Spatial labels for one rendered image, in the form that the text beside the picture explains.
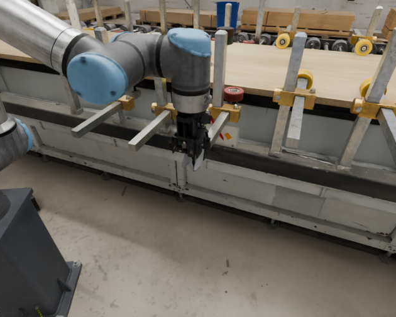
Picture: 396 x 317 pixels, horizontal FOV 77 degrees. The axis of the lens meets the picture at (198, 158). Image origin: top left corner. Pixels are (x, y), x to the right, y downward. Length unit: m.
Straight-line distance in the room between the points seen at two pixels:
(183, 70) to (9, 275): 1.00
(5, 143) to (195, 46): 0.78
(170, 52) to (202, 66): 0.07
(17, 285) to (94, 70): 1.02
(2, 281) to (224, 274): 0.98
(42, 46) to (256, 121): 0.94
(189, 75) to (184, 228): 1.22
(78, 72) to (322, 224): 1.42
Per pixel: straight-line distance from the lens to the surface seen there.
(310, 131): 1.24
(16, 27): 0.56
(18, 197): 1.19
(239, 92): 1.05
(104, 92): 0.48
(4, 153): 1.10
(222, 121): 0.92
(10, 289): 1.35
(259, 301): 1.45
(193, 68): 0.55
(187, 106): 0.58
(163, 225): 1.67
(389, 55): 0.92
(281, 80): 1.24
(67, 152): 2.20
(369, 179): 1.09
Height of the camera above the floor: 1.30
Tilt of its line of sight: 37 degrees down
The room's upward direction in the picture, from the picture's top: straight up
